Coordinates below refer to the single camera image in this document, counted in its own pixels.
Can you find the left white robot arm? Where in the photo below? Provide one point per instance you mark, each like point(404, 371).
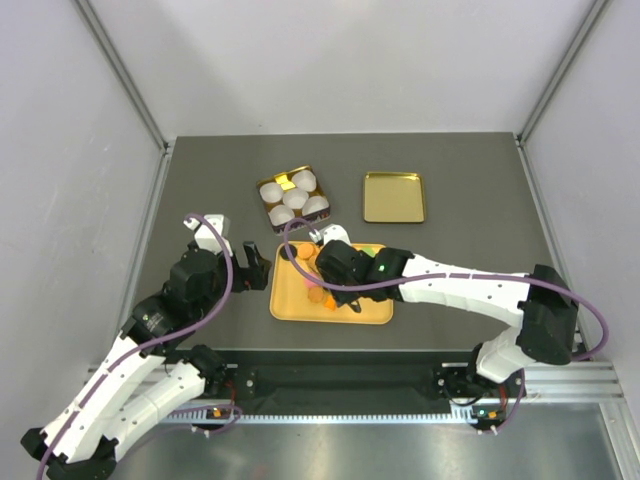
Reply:
point(125, 360)

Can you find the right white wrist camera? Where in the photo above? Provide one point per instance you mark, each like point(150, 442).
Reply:
point(332, 232)

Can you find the white paper cup centre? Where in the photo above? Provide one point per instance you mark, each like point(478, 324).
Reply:
point(295, 198)

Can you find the aluminium frame rail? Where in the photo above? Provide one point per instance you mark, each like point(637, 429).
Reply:
point(584, 382)

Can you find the decorated cookie tin box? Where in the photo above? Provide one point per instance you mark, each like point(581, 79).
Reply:
point(284, 179)

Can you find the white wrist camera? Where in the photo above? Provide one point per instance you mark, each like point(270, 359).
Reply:
point(210, 238)
point(332, 232)

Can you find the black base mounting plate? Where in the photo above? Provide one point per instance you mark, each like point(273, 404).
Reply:
point(323, 382)

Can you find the gold tin lid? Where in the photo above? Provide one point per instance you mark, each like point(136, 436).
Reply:
point(394, 197)

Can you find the orange fish shaped cookie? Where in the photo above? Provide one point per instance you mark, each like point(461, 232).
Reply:
point(330, 303)

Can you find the tan round patterned biscuit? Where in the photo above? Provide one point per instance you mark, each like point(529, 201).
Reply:
point(305, 251)

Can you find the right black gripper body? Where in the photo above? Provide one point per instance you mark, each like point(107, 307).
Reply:
point(344, 297)

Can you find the yellow plastic tray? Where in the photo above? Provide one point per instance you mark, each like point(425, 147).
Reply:
point(289, 301)

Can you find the white paper cup back left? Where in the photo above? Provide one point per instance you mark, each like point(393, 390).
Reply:
point(271, 192)

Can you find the white paper cup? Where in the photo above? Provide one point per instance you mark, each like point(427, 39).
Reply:
point(295, 198)
point(314, 204)
point(280, 215)
point(271, 192)
point(305, 180)

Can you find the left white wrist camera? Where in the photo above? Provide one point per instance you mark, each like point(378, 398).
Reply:
point(210, 238)

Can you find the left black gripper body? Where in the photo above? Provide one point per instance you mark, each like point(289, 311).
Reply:
point(246, 278)

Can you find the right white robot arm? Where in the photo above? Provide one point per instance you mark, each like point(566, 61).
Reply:
point(539, 315)

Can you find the white paper cup front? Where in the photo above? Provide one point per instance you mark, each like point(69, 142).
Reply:
point(280, 215)

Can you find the white paper cup back right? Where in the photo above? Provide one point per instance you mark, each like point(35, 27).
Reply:
point(305, 180)

